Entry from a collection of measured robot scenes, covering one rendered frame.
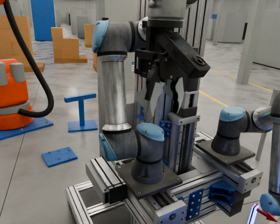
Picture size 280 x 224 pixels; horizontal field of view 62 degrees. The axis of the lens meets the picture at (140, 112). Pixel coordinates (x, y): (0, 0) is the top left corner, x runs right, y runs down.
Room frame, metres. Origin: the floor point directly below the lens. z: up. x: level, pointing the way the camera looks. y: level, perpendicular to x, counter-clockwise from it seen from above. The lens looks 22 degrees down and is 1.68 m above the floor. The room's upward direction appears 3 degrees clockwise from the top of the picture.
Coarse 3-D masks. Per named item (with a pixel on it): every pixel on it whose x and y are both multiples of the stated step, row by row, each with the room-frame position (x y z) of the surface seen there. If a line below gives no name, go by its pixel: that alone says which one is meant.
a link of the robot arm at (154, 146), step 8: (136, 128) 0.86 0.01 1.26; (144, 128) 0.85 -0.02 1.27; (152, 128) 0.86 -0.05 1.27; (160, 128) 0.88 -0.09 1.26; (136, 136) 0.82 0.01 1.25; (144, 136) 0.82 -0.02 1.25; (152, 136) 0.82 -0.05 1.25; (160, 136) 0.83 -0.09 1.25; (144, 144) 0.81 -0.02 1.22; (152, 144) 0.82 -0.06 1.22; (160, 144) 0.83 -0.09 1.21; (144, 152) 0.81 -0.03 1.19; (152, 152) 0.82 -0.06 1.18; (160, 152) 0.84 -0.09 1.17; (144, 160) 0.82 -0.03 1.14; (152, 160) 0.82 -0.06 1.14
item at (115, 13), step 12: (96, 0) 1.87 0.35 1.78; (108, 0) 1.91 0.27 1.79; (120, 0) 1.98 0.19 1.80; (132, 0) 2.06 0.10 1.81; (96, 12) 1.87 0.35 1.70; (108, 12) 1.91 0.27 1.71; (120, 12) 1.98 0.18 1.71; (132, 12) 2.06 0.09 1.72; (132, 60) 2.07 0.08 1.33; (132, 72) 2.07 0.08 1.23; (132, 84) 2.07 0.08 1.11
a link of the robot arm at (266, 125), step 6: (258, 108) 1.10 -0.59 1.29; (264, 108) 1.06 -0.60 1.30; (270, 108) 0.99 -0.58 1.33; (252, 114) 1.09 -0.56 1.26; (258, 114) 1.06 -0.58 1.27; (264, 114) 1.01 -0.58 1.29; (252, 120) 1.07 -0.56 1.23; (258, 120) 1.05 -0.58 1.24; (264, 120) 1.01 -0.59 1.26; (270, 120) 0.98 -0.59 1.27; (252, 126) 1.07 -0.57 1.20; (258, 126) 1.04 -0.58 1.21; (264, 126) 1.04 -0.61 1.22; (270, 126) 1.04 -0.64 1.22; (252, 132) 1.11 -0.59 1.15; (258, 132) 1.11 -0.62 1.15; (264, 132) 1.10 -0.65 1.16
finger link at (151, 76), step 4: (152, 68) 0.46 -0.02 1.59; (156, 68) 0.46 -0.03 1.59; (148, 72) 0.47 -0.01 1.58; (152, 72) 0.46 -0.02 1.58; (156, 72) 0.46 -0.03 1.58; (148, 76) 0.46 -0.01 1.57; (152, 76) 0.45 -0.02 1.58; (156, 76) 0.46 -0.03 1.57; (148, 80) 0.45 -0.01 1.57; (152, 80) 0.45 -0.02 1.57; (156, 80) 0.46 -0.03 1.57; (148, 84) 0.45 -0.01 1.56; (152, 84) 0.45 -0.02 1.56; (148, 88) 0.45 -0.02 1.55; (152, 88) 0.45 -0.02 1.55; (148, 92) 0.45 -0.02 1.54; (148, 96) 0.45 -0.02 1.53; (148, 100) 0.45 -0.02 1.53
